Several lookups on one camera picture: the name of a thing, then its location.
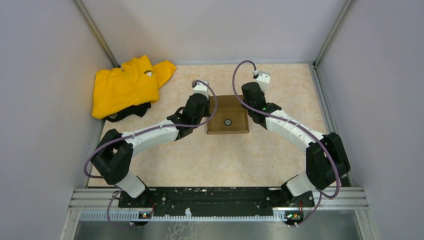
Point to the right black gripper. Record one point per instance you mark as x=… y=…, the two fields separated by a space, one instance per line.
x=262 y=93

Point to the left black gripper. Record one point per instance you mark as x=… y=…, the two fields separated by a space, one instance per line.
x=207 y=114

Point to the brown cardboard box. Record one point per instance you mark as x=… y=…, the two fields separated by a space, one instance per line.
x=230 y=117

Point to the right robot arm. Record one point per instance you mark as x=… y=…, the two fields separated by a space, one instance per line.
x=325 y=156

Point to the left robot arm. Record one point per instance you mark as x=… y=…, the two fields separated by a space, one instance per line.
x=113 y=156

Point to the black garment under shirt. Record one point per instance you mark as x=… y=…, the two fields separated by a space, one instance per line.
x=138 y=110

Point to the yellow shirt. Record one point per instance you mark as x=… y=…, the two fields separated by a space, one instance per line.
x=135 y=82

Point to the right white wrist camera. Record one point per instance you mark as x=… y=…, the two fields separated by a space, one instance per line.
x=263 y=79

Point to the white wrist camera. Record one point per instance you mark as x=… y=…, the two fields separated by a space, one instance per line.
x=263 y=79
x=201 y=87

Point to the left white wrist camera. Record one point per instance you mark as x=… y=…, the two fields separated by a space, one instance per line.
x=201 y=87

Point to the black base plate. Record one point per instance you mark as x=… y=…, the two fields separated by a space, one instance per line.
x=215 y=201

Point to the aluminium frame rail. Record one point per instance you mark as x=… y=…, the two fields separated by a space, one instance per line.
x=95 y=204

